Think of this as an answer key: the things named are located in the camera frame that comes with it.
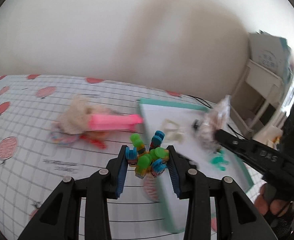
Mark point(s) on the pomegranate print grid tablecloth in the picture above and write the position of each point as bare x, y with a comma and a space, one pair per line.
36, 120

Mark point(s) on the cream lace scrunchie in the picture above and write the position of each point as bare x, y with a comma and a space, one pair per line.
77, 115

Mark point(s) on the clear bag of cotton swabs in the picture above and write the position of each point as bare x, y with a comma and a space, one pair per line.
214, 122

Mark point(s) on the teal and white box lid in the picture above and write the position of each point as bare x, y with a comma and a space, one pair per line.
187, 177

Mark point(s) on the white wooden shelf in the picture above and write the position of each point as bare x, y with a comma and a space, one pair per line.
259, 85

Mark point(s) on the green plastic toy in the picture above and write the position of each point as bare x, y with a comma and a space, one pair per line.
218, 161

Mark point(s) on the colourful block toy robot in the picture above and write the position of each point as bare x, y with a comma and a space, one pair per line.
147, 155

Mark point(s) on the brown snack packet red edge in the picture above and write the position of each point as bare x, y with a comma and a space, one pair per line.
94, 142

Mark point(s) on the grey cardboard box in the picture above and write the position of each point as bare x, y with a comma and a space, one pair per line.
269, 52

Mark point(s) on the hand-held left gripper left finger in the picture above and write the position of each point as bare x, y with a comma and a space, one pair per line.
120, 172

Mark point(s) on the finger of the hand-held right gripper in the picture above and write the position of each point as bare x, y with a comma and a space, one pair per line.
233, 142

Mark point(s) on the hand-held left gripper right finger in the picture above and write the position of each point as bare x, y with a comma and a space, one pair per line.
175, 172

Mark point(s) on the person's right hand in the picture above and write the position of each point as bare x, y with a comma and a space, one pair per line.
263, 201

